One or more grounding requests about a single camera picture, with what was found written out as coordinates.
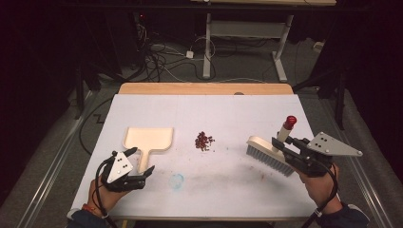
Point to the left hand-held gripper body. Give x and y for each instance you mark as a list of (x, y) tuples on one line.
[(118, 166)]

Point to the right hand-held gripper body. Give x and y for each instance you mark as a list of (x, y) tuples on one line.
[(316, 158)]

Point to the white brush with red cap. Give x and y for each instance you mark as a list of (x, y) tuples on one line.
[(264, 149)]

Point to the cream plastic dustpan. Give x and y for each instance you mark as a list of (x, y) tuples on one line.
[(149, 139)]

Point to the person's right hand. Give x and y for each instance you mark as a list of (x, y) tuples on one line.
[(318, 188)]

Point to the person's left hand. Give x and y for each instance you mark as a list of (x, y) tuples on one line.
[(106, 196)]

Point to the orange wristband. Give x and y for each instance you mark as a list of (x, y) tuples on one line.
[(90, 209)]

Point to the black metal stand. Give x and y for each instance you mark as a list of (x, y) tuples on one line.
[(84, 85), (335, 95)]

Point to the pile of red beans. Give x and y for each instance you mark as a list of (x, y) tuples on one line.
[(203, 141)]

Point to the white table mat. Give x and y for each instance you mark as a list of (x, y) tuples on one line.
[(221, 114)]

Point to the wooden table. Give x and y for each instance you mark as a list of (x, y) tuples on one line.
[(206, 88)]

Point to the white power strip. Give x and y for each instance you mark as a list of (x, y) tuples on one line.
[(318, 46)]

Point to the white power adapter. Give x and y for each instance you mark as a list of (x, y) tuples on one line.
[(189, 54)]

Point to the white desk frame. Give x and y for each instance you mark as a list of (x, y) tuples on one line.
[(245, 28)]

